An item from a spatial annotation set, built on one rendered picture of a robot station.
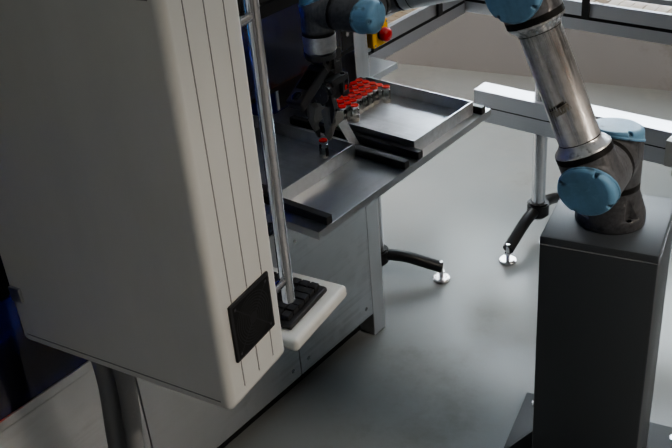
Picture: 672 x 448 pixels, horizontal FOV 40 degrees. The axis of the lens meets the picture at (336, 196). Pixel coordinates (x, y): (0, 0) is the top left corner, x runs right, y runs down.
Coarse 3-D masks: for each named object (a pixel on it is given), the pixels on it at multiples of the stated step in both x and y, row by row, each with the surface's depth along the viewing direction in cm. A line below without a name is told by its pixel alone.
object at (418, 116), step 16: (400, 96) 248; (416, 96) 244; (432, 96) 241; (448, 96) 237; (368, 112) 240; (384, 112) 239; (400, 112) 239; (416, 112) 238; (432, 112) 237; (448, 112) 236; (464, 112) 231; (352, 128) 228; (368, 128) 224; (384, 128) 231; (400, 128) 230; (416, 128) 230; (432, 128) 222; (448, 128) 227; (416, 144) 218
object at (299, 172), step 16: (256, 128) 237; (288, 128) 230; (288, 144) 228; (304, 144) 227; (336, 144) 221; (352, 144) 217; (288, 160) 220; (304, 160) 219; (320, 160) 219; (336, 160) 214; (288, 176) 213; (304, 176) 206; (320, 176) 210; (288, 192) 203
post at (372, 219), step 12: (360, 36) 252; (360, 48) 254; (348, 60) 255; (360, 60) 255; (348, 72) 257; (360, 72) 257; (372, 204) 279; (372, 216) 281; (372, 228) 282; (372, 240) 284; (372, 252) 286; (372, 264) 288; (372, 276) 290; (372, 288) 291; (372, 300) 294; (384, 312) 301; (360, 324) 303; (372, 324) 299; (384, 324) 303
